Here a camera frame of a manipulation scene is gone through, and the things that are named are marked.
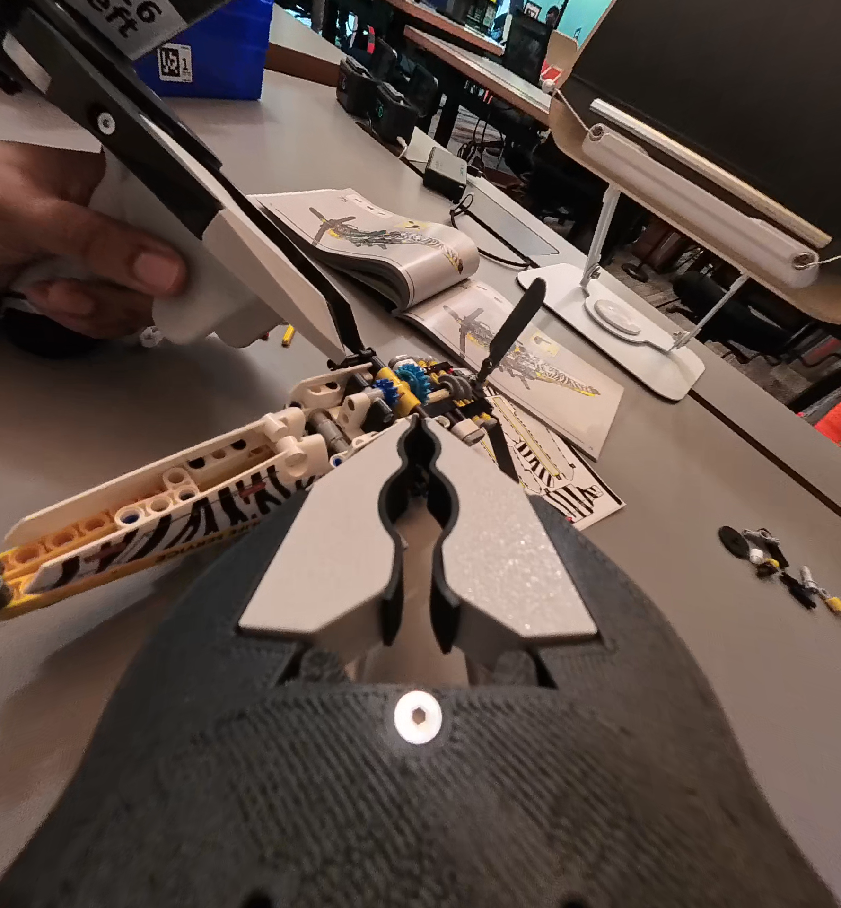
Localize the black charger box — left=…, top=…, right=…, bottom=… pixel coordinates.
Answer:
left=369, top=80, right=423, bottom=148
left=337, top=57, right=380, bottom=118

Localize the person's left hand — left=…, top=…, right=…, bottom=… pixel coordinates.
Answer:
left=0, top=138, right=189, bottom=340

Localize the lego instruction booklet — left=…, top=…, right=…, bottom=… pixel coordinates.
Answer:
left=249, top=188, right=626, bottom=461

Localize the zebra striped sticker sheet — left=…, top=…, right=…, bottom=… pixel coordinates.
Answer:
left=477, top=392, right=625, bottom=531

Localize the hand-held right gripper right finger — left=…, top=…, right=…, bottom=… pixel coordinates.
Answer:
left=420, top=415, right=600, bottom=687

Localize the blue plastic bin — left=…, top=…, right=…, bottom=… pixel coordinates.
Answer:
left=133, top=0, right=274, bottom=102

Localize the black power adapter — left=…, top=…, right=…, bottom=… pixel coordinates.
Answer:
left=422, top=147, right=469, bottom=201

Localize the black cable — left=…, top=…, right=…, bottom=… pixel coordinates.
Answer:
left=451, top=190, right=588, bottom=269

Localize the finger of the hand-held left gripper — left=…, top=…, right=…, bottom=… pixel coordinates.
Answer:
left=202, top=169, right=359, bottom=359

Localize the black monitor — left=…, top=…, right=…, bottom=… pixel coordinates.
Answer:
left=548, top=0, right=841, bottom=327

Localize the small cluster of lego parts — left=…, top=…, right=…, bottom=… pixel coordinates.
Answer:
left=718, top=525, right=841, bottom=612

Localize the lego helicopter model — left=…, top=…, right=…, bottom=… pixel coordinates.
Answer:
left=0, top=277, right=549, bottom=621

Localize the wooden background desk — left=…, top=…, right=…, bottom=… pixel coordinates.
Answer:
left=403, top=25, right=556, bottom=127

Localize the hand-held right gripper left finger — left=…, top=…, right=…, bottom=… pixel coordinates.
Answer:
left=237, top=415, right=423, bottom=668

